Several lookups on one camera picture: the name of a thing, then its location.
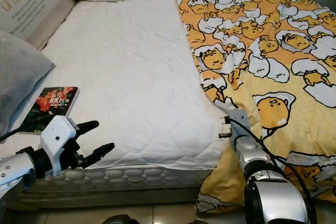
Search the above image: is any dark red cover book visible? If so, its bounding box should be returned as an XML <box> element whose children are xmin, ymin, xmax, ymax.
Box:
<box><xmin>19</xmin><ymin>86</ymin><xmax>80</xmax><ymax>134</ymax></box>

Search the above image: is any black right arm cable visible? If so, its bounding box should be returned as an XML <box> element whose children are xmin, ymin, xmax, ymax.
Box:
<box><xmin>231</xmin><ymin>116</ymin><xmax>318</xmax><ymax>224</ymax></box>

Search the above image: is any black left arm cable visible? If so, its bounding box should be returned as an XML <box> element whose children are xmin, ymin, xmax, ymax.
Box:
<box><xmin>0</xmin><ymin>118</ymin><xmax>56</xmax><ymax>142</ymax></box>

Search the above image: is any yellow cartoon print blanket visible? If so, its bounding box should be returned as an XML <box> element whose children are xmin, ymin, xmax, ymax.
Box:
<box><xmin>173</xmin><ymin>0</ymin><xmax>336</xmax><ymax>214</ymax></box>

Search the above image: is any white quilted mattress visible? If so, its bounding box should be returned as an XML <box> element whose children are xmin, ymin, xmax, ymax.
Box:
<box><xmin>5</xmin><ymin>0</ymin><xmax>229</xmax><ymax>193</ymax></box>

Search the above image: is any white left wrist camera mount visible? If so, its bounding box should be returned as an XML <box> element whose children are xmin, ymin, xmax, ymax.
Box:
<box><xmin>39</xmin><ymin>115</ymin><xmax>79</xmax><ymax>178</ymax></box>

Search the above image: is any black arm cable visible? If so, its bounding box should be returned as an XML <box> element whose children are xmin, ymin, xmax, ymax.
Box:
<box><xmin>0</xmin><ymin>118</ymin><xmax>56</xmax><ymax>142</ymax></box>
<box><xmin>231</xmin><ymin>116</ymin><xmax>318</xmax><ymax>224</ymax></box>

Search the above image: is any black robot foot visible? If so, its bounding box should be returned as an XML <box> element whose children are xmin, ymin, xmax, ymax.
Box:
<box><xmin>102</xmin><ymin>214</ymin><xmax>133</xmax><ymax>224</ymax></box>

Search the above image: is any grey pillow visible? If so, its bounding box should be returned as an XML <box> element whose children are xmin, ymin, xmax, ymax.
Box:
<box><xmin>0</xmin><ymin>30</ymin><xmax>56</xmax><ymax>136</ymax></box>

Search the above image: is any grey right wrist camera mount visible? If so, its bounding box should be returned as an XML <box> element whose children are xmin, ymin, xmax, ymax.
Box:
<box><xmin>228</xmin><ymin>109</ymin><xmax>253</xmax><ymax>151</ymax></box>

